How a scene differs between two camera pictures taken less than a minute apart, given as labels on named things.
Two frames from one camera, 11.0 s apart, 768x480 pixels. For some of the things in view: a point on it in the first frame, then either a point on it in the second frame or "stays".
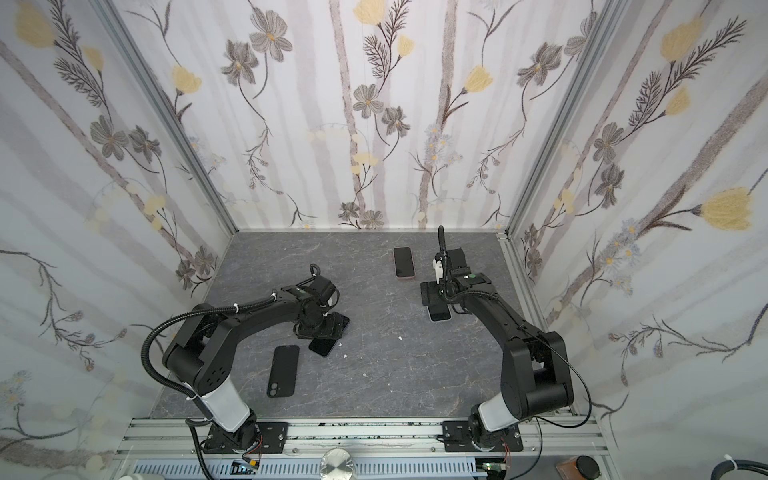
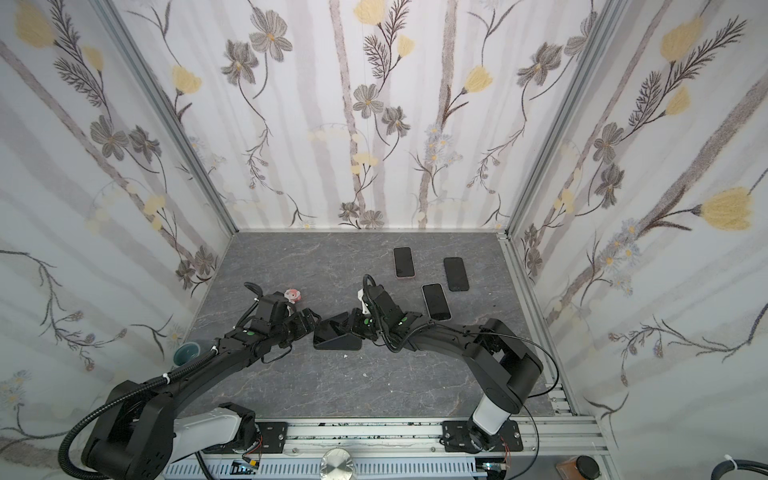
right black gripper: x=437 y=294 → x=362 y=324
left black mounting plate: x=272 y=439 stays
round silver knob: x=336 y=464 stays
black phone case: x=283 y=372 → x=346 y=342
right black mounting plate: x=457 y=439 stays
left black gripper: x=331 y=332 → x=302 y=328
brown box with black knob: x=578 y=467 stays
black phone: x=439 y=311 stays
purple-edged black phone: x=404 y=263 stays
